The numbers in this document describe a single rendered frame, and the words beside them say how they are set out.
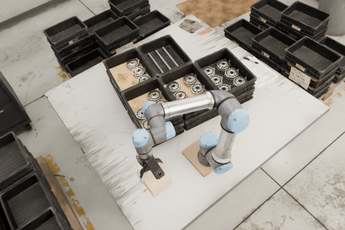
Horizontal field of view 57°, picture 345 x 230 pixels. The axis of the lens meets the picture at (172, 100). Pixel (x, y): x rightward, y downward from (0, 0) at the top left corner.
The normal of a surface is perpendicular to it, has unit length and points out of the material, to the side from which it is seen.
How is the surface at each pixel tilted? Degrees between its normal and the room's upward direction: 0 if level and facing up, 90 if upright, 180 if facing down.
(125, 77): 0
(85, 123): 0
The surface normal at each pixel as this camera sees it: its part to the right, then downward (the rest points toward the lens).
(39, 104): -0.09, -0.64
